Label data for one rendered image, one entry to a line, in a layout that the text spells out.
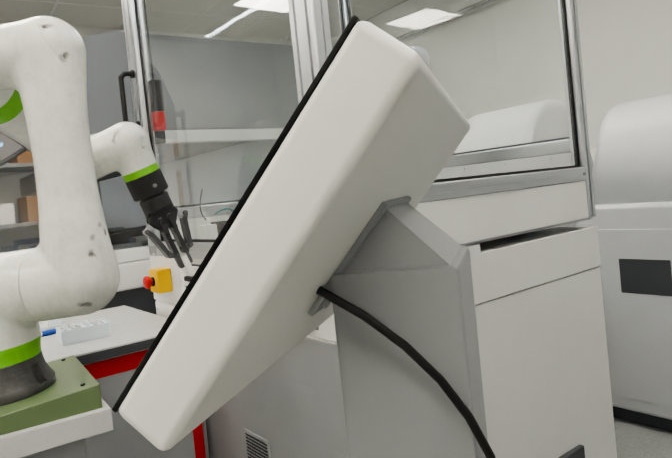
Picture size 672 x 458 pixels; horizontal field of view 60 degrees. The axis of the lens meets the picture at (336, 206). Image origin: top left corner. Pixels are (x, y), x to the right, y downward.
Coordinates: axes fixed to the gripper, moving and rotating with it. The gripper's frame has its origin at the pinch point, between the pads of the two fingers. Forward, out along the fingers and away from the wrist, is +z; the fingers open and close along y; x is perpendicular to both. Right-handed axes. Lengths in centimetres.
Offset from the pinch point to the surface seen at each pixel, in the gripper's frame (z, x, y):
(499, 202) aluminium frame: 11, 58, -56
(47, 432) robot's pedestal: 3, 40, 48
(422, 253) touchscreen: -17, 109, 19
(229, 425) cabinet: 43.3, 2.8, 9.7
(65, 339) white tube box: 6.0, -21.2, 30.7
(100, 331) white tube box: 8.9, -20.6, 22.4
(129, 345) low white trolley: 12.4, -6.9, 20.4
